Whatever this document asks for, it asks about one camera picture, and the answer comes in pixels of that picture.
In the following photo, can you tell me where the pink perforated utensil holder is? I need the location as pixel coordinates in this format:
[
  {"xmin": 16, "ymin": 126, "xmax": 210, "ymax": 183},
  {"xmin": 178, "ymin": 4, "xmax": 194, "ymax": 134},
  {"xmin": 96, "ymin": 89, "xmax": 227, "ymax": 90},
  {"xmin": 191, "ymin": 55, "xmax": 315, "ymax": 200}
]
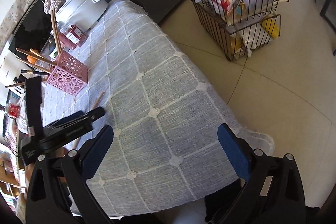
[{"xmin": 47, "ymin": 51, "xmax": 88, "ymax": 97}]

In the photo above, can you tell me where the wooden chopstick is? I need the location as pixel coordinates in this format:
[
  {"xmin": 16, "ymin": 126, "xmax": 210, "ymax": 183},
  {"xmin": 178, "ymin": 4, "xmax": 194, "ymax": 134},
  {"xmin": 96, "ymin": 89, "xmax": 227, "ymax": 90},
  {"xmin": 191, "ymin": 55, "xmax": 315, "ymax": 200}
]
[{"xmin": 71, "ymin": 91, "xmax": 106, "ymax": 151}]

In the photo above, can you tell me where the tall wooden utensil handle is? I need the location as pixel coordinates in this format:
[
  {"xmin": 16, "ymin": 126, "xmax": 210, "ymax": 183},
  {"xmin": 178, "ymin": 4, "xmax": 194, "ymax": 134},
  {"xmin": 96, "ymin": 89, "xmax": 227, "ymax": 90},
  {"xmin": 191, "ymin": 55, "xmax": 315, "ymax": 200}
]
[{"xmin": 50, "ymin": 9, "xmax": 62, "ymax": 56}]

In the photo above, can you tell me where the grey checked tablecloth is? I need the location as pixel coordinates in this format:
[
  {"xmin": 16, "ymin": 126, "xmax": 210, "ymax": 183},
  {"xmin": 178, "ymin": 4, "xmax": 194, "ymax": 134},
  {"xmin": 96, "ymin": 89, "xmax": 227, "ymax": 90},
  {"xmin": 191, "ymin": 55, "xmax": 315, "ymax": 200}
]
[{"xmin": 43, "ymin": 0, "xmax": 275, "ymax": 217}]

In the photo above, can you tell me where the red labelled jar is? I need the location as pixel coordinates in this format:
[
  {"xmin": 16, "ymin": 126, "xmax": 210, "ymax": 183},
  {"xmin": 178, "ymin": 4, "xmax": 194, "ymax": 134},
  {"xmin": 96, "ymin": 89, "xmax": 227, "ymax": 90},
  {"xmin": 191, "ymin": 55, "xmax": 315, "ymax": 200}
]
[{"xmin": 58, "ymin": 23, "xmax": 87, "ymax": 50}]

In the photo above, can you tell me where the orange fruit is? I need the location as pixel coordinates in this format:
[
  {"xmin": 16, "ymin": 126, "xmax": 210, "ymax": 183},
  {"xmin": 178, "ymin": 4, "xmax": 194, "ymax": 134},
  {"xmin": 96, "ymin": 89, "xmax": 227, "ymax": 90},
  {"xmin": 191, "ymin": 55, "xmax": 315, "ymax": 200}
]
[{"xmin": 27, "ymin": 55, "xmax": 38, "ymax": 64}]

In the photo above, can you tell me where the black-handled utensil in holder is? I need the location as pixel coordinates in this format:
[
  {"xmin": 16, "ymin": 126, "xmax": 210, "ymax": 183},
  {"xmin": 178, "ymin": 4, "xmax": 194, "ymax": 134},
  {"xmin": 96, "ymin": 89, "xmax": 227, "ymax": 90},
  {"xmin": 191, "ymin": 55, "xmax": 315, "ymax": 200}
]
[{"xmin": 21, "ymin": 69, "xmax": 50, "ymax": 76}]

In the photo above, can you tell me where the floral cloth cover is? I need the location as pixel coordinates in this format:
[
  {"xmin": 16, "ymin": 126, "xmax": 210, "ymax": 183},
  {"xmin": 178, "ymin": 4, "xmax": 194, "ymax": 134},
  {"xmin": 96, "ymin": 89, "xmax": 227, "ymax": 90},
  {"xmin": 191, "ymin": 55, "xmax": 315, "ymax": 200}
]
[{"xmin": 1, "ymin": 0, "xmax": 34, "ymax": 51}]

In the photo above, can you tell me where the wooden utensil in holder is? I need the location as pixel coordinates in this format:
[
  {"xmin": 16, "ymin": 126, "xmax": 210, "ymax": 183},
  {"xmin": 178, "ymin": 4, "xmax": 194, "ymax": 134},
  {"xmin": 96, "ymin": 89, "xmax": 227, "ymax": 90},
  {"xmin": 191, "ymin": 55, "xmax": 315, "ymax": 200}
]
[
  {"xmin": 30, "ymin": 49, "xmax": 57, "ymax": 66},
  {"xmin": 16, "ymin": 48, "xmax": 57, "ymax": 67}
]

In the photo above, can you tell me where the white electric pot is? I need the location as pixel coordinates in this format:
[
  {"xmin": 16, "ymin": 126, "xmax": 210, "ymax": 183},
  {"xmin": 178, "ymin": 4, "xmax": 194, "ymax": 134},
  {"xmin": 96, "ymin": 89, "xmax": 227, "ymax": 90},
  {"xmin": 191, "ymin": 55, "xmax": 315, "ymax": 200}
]
[{"xmin": 56, "ymin": 0, "xmax": 108, "ymax": 32}]

